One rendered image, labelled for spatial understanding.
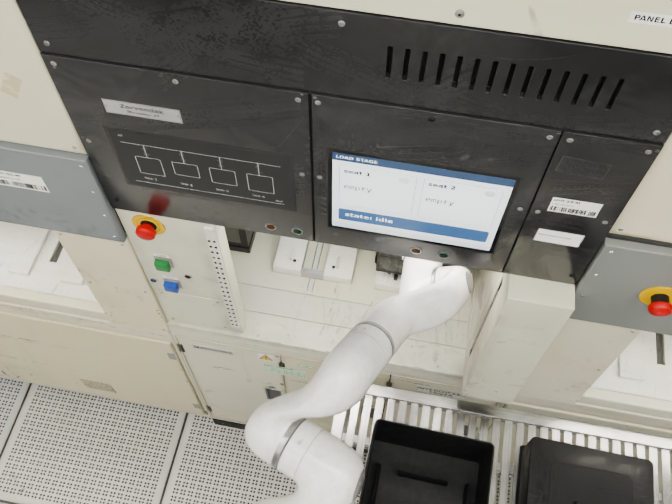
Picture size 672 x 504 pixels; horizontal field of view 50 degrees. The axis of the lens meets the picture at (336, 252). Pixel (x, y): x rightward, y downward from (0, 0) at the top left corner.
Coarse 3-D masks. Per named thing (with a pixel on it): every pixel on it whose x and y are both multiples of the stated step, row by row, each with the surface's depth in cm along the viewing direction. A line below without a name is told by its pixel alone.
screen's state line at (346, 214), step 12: (348, 216) 125; (360, 216) 124; (372, 216) 124; (384, 216) 123; (408, 228) 125; (420, 228) 124; (432, 228) 123; (444, 228) 123; (456, 228) 122; (480, 240) 124
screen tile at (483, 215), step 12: (432, 180) 112; (432, 192) 114; (444, 192) 114; (456, 192) 113; (468, 192) 113; (480, 192) 112; (420, 204) 118; (432, 204) 117; (480, 204) 115; (492, 204) 114; (420, 216) 121; (432, 216) 120; (444, 216) 120; (456, 216) 119; (468, 216) 118; (480, 216) 118; (492, 216) 117
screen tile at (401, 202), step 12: (348, 168) 113; (360, 168) 113; (348, 180) 116; (360, 180) 115; (372, 180) 115; (384, 180) 114; (396, 180) 113; (348, 192) 119; (396, 192) 116; (408, 192) 116; (348, 204) 122; (360, 204) 121; (372, 204) 120; (384, 204) 120; (396, 204) 119; (408, 204) 118
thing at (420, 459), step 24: (384, 432) 173; (408, 432) 169; (432, 432) 165; (384, 456) 178; (408, 456) 178; (432, 456) 178; (456, 456) 177; (480, 456) 173; (384, 480) 175; (408, 480) 175; (432, 480) 173; (456, 480) 175; (480, 480) 171
